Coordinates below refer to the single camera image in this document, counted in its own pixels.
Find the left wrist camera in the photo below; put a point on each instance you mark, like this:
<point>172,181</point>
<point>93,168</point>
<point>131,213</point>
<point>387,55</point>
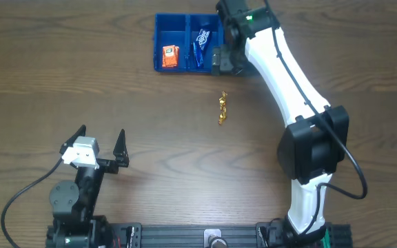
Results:
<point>81,151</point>

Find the mounting rail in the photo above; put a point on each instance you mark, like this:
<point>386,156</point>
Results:
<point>178,236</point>

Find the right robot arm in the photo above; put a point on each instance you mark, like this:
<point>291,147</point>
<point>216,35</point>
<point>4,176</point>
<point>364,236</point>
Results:
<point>281,79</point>

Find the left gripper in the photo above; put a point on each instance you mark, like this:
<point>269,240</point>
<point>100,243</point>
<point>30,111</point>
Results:
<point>108,166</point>

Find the blue tray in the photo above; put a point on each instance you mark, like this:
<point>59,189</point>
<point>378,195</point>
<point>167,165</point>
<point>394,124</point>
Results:
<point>171,31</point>

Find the gold candy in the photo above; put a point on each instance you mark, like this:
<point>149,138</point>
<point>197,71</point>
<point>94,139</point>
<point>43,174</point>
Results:
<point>222,118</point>
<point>223,98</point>

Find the blue candy pack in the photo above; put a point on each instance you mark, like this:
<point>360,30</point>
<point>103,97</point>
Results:
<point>198,56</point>
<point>203,38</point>

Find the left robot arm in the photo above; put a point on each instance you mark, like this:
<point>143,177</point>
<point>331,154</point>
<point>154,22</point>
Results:
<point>64,198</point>

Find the orange candy box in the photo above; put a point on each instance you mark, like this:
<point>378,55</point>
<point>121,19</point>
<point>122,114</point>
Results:
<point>177,55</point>
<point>168,60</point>

